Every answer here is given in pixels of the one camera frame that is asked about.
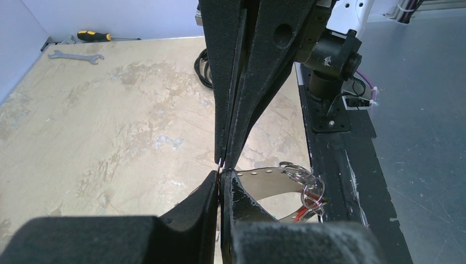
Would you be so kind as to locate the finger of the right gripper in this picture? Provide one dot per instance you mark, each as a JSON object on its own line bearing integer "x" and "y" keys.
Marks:
{"x": 224, "y": 26}
{"x": 269, "y": 36}

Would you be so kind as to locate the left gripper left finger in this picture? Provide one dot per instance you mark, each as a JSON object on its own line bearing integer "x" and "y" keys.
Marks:
{"x": 185, "y": 234}

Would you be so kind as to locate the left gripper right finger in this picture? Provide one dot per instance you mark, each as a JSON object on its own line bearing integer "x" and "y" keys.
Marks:
{"x": 278, "y": 242}

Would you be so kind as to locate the large perforated metal keyring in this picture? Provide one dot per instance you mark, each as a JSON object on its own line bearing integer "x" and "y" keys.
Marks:
{"x": 241, "y": 191}

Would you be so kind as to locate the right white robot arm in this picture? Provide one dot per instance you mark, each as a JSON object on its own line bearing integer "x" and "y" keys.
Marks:
{"x": 332, "y": 56}

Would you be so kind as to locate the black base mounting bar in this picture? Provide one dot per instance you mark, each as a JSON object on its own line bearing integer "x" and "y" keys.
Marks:
{"x": 342, "y": 154}

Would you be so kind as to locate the silver open end wrench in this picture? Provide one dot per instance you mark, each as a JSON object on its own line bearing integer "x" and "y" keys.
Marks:
{"x": 93, "y": 59}

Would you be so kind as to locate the yellow black screwdriver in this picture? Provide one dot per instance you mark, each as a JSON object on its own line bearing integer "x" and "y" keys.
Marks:
{"x": 92, "y": 36}

